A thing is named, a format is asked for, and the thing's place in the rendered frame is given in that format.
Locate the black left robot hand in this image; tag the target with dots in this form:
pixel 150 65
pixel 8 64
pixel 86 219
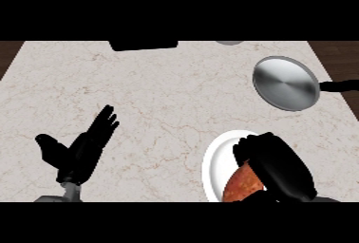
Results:
pixel 85 152

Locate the black appliance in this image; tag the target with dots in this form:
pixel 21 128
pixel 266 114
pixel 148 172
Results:
pixel 144 45

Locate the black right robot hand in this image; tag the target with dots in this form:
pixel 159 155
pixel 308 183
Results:
pixel 281 167

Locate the white plate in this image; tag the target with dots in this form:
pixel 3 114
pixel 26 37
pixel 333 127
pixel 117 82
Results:
pixel 219 164

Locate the orange sweet potato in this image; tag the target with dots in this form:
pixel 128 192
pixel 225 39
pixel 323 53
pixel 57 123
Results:
pixel 241 186

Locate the grey round object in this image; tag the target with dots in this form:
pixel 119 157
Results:
pixel 229 42

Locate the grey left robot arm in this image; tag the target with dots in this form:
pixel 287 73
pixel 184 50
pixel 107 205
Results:
pixel 65 193

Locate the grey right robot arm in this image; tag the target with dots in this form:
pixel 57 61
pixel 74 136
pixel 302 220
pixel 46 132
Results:
pixel 324 200

